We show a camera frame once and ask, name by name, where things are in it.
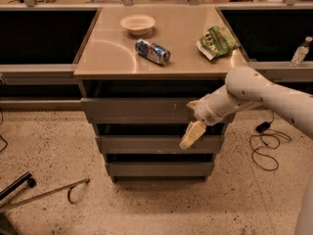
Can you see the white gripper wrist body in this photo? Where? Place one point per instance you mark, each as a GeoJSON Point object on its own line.
{"type": "Point", "coordinates": [204, 113]}

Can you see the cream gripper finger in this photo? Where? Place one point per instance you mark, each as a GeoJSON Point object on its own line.
{"type": "Point", "coordinates": [194, 132]}
{"type": "Point", "coordinates": [192, 105]}

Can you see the grey top drawer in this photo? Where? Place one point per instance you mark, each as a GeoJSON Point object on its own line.
{"type": "Point", "coordinates": [137, 110]}

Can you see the grey drawer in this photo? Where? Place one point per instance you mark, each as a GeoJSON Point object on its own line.
{"type": "Point", "coordinates": [137, 110]}
{"type": "Point", "coordinates": [159, 169]}
{"type": "Point", "coordinates": [168, 144]}

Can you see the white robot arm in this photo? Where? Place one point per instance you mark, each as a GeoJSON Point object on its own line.
{"type": "Point", "coordinates": [246, 88]}

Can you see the grey drawer cabinet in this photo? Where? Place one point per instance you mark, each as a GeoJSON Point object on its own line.
{"type": "Point", "coordinates": [137, 72]}

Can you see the grey middle drawer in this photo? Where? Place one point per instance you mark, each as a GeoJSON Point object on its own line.
{"type": "Point", "coordinates": [168, 144]}

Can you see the grey bottom drawer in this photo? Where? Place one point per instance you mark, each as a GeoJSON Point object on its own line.
{"type": "Point", "coordinates": [159, 169]}

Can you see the crushed blue soda can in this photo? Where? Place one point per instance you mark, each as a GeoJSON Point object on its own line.
{"type": "Point", "coordinates": [152, 52]}

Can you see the green chip bag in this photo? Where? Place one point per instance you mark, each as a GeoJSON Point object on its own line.
{"type": "Point", "coordinates": [218, 41]}

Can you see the white paper bowl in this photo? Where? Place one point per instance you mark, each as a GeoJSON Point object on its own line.
{"type": "Point", "coordinates": [138, 24]}

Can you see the clear plastic water bottle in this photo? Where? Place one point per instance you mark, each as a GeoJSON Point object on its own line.
{"type": "Point", "coordinates": [301, 52]}

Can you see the black chair leg with caster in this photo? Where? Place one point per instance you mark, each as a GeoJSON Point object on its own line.
{"type": "Point", "coordinates": [25, 178]}

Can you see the black power adapter with cable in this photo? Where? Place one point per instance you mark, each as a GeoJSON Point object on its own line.
{"type": "Point", "coordinates": [265, 140]}

